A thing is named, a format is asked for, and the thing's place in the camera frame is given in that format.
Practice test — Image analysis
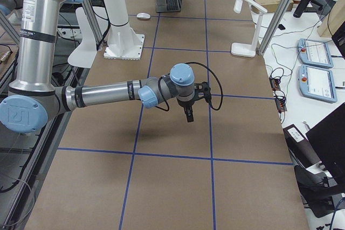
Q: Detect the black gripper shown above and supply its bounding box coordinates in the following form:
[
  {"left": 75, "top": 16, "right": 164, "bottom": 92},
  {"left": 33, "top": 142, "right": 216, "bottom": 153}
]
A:
[{"left": 176, "top": 93, "right": 195, "bottom": 122}]

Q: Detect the grey laptop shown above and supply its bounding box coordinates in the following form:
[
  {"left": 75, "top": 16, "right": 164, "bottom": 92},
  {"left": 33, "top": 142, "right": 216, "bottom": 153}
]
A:
[{"left": 155, "top": 0, "right": 182, "bottom": 13}]

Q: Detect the white computer mouse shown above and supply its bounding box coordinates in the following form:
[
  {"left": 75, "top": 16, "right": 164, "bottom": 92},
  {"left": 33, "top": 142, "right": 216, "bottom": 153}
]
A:
[{"left": 136, "top": 12, "right": 151, "bottom": 20}]

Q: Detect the white desk lamp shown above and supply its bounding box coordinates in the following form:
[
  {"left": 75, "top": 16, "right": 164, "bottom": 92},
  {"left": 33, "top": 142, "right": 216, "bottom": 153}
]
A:
[{"left": 231, "top": 0, "right": 268, "bottom": 58}]

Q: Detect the cardboard box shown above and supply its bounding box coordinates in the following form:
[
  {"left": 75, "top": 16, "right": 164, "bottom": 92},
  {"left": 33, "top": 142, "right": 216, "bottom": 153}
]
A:
[{"left": 251, "top": 0, "right": 294, "bottom": 13}]

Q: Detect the black water bottle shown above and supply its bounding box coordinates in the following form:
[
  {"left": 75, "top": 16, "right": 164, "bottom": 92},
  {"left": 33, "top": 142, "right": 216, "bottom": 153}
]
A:
[{"left": 293, "top": 0, "right": 311, "bottom": 18}]

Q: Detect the lower blue teach pendant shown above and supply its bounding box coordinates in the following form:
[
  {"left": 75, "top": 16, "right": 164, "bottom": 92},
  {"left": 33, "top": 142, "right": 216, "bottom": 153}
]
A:
[{"left": 298, "top": 65, "right": 337, "bottom": 103}]

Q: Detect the blue teach pendant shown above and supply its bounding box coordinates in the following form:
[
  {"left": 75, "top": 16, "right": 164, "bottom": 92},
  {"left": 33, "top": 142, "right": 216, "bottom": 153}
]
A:
[
  {"left": 298, "top": 38, "right": 334, "bottom": 68},
  {"left": 298, "top": 65, "right": 337, "bottom": 103}
]

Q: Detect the upper blue teach pendant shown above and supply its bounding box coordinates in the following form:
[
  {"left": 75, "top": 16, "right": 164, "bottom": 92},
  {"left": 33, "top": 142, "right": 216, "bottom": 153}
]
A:
[{"left": 298, "top": 38, "right": 334, "bottom": 68}]

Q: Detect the black monitor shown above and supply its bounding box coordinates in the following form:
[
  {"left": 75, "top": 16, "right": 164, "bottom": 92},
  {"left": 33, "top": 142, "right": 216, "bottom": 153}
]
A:
[{"left": 306, "top": 104, "right": 344, "bottom": 184}]

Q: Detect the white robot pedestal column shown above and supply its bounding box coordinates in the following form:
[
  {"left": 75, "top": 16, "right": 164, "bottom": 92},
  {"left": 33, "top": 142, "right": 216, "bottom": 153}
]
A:
[{"left": 104, "top": 0, "right": 144, "bottom": 60}]

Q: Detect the aluminium frame post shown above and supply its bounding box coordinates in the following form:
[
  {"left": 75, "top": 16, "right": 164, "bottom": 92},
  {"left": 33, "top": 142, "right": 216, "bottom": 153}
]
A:
[{"left": 257, "top": 0, "right": 291, "bottom": 56}]

